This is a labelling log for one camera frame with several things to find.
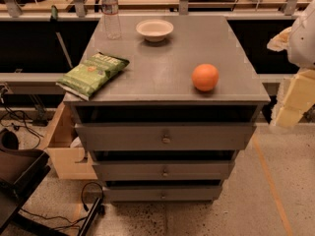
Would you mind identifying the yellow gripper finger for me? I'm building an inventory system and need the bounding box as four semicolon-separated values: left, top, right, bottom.
267;27;291;52
274;68;315;128

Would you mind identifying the orange fruit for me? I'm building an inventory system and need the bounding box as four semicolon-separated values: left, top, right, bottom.
191;64;219;91

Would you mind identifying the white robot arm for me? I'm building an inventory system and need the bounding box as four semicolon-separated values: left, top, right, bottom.
267;0;315;129

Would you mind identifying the white paper bowl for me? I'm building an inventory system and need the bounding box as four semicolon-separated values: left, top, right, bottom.
136;20;174;42

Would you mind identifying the grey drawer cabinet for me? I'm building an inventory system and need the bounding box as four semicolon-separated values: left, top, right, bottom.
64;16;270;203

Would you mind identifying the clear plastic water bottle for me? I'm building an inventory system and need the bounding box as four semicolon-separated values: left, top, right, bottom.
100;0;121;39

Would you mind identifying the green chip bag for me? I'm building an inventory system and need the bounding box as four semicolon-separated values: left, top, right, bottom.
56;53;129;100

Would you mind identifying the open wooden drawer box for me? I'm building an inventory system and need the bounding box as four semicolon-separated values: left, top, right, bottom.
44;103;96;180

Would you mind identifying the black chair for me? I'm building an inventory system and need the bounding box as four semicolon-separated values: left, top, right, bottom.
0;128;50;231

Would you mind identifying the black floor cable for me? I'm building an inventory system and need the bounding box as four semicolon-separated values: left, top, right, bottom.
19;181;104;231

